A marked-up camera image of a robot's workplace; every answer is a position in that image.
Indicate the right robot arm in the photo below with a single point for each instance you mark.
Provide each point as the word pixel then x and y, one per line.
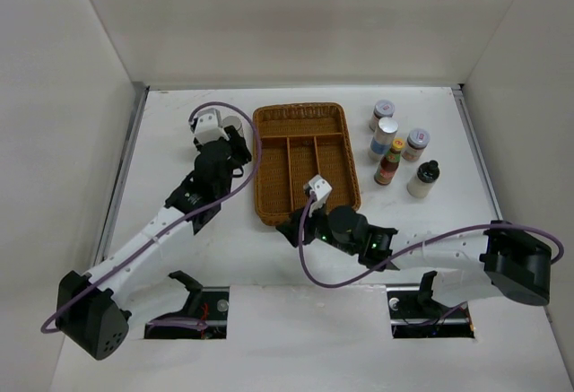
pixel 478 262

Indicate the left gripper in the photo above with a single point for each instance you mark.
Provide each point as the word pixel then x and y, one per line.
pixel 238 143

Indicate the red-label spice jar back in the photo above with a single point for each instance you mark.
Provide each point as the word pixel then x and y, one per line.
pixel 382 109

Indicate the yellow-cap hot sauce bottle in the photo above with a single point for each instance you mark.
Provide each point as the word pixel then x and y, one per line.
pixel 389 164

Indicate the red-label spice jar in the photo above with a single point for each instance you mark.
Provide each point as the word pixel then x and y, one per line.
pixel 416 142
pixel 382 109

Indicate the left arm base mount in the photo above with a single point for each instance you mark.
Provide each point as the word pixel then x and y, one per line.
pixel 203 314

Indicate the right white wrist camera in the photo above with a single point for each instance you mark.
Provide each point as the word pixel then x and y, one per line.
pixel 320 188

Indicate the white-lid blue-label shaker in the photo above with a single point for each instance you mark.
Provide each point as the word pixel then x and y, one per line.
pixel 383 137

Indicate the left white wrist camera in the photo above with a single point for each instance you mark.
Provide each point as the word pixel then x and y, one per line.
pixel 207 126

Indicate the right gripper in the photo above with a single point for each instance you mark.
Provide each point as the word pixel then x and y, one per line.
pixel 291 229

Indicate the black-cap white bottle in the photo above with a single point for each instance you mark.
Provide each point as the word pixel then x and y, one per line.
pixel 420 185

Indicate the red-label spice jar right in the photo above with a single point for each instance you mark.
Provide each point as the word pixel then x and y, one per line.
pixel 416 142

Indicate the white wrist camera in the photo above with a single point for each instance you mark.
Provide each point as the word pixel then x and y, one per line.
pixel 320 188
pixel 207 126

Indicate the brown wicker divided tray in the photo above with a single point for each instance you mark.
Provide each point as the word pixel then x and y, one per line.
pixel 300 141

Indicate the silver-lid spice jar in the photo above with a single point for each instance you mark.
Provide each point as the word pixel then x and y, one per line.
pixel 235 122

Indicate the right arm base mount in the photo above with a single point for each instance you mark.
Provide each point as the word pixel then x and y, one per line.
pixel 415 315

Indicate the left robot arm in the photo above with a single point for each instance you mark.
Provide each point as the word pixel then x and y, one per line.
pixel 145 280

